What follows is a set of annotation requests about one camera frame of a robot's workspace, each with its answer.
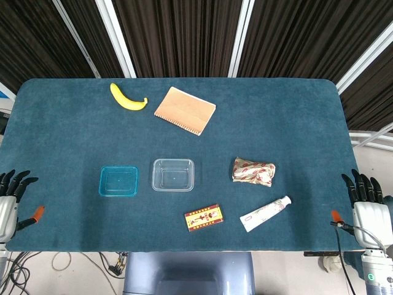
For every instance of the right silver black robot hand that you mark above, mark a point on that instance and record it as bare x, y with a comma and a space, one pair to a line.
373, 221

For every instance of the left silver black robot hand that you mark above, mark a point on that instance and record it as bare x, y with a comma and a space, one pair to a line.
7, 215

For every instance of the blue plastic tray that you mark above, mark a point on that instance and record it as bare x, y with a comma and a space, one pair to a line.
118, 181

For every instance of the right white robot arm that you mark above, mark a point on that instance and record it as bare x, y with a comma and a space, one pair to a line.
379, 273

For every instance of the red yellow printed box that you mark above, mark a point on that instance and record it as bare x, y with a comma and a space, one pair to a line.
204, 217

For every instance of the teal velvet table cloth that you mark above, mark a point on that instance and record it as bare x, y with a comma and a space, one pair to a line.
76, 138

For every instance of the white cream tube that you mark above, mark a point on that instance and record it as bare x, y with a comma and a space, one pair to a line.
264, 213

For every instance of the black power strip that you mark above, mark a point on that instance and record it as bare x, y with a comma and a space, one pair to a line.
117, 269

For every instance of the white panel with blue stripe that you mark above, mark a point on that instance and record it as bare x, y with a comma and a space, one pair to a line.
6, 92

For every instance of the paper wrapped food packet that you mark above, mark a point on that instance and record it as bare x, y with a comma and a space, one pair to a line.
253, 172

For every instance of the yellow banana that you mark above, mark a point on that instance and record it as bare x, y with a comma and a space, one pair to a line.
126, 103

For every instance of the blue-grey robot torso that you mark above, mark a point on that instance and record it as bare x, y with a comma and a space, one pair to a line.
188, 273

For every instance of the tan spiral notebook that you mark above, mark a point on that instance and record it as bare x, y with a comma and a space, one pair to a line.
184, 110

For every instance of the dark brown pleated curtain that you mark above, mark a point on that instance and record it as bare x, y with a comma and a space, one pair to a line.
184, 37

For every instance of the black perforated table bracket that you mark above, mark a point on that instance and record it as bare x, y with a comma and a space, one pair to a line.
320, 254

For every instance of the white metal frame rail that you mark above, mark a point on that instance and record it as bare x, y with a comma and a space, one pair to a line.
370, 143

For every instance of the wide white frame post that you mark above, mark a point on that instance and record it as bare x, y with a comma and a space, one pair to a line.
241, 40
365, 56
116, 40

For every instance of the thin grey frame post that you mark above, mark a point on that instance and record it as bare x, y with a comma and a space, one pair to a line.
76, 43

